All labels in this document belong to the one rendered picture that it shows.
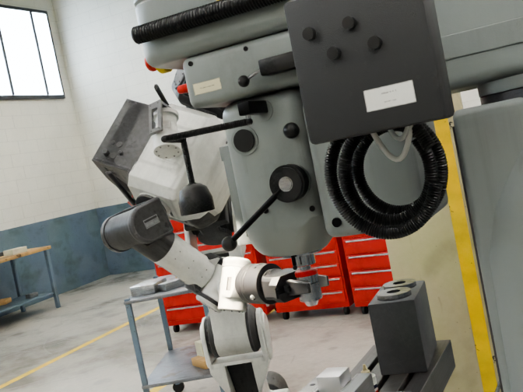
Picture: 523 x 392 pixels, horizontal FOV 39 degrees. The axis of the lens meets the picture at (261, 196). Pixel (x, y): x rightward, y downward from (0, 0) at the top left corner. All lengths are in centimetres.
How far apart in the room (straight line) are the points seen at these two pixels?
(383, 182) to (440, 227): 190
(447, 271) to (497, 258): 200
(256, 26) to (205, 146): 56
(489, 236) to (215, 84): 57
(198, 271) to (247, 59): 69
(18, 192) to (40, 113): 148
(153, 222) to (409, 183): 74
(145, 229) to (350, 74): 88
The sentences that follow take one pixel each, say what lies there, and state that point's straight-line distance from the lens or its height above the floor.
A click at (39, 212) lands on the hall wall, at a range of 1207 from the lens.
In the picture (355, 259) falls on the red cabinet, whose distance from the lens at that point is 632.
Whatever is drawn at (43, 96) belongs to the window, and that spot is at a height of 319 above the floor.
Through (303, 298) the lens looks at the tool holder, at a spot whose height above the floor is 122.
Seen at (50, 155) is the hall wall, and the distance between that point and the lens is 1249.
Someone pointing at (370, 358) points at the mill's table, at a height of 90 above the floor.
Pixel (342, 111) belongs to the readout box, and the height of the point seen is 155.
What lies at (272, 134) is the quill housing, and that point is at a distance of 138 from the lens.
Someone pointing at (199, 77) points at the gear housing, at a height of 169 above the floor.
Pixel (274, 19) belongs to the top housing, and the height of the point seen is 175.
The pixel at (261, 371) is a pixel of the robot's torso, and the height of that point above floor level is 89.
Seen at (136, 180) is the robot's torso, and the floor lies 152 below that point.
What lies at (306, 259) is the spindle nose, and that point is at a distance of 148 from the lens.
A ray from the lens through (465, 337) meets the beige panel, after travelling 329.
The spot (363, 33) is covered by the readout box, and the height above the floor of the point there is 165.
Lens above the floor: 151
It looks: 3 degrees down
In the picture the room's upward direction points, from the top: 11 degrees counter-clockwise
